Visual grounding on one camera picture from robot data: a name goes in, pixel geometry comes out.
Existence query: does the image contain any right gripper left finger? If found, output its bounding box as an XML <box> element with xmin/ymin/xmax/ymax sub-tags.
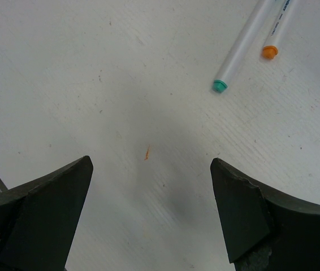
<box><xmin>0</xmin><ymin>156</ymin><xmax>93</xmax><ymax>270</ymax></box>

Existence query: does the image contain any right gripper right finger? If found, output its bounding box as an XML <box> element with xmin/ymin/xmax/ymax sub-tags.
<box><xmin>210</xmin><ymin>158</ymin><xmax>320</xmax><ymax>270</ymax></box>

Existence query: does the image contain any orange cap thin pen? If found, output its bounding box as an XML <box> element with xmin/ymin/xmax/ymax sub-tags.
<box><xmin>261</xmin><ymin>0</ymin><xmax>301</xmax><ymax>60</ymax></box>

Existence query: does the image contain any blue thin pen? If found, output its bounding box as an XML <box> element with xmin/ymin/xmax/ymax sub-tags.
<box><xmin>211</xmin><ymin>0</ymin><xmax>276</xmax><ymax>93</ymax></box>

